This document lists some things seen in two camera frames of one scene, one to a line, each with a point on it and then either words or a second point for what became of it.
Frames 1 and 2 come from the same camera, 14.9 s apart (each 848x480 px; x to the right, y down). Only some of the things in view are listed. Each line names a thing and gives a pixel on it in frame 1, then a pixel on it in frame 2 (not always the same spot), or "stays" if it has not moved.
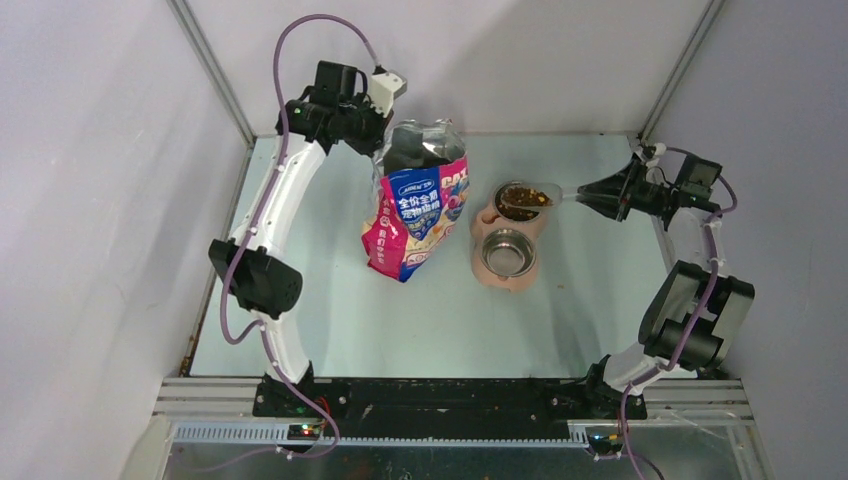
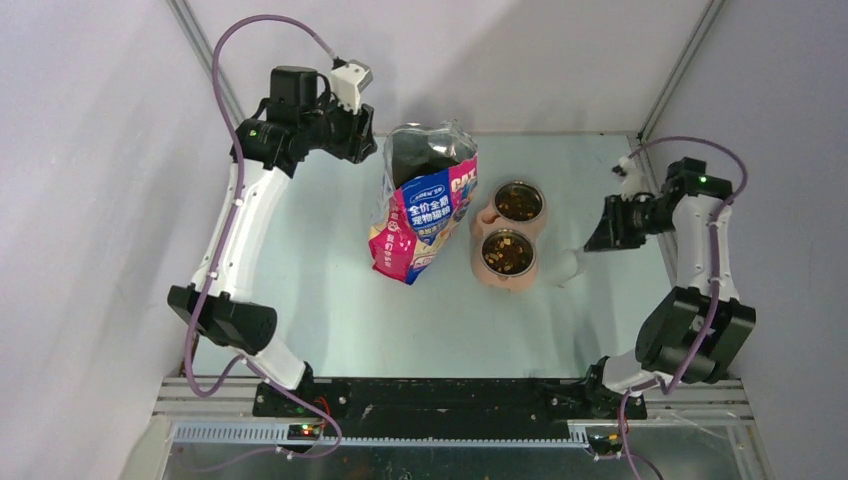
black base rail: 446,409 stays
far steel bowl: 512,214 stays
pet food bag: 419,196 stays
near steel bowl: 508,253 stays
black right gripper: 617,193 to 611,232
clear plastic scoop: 526,198 to 558,267
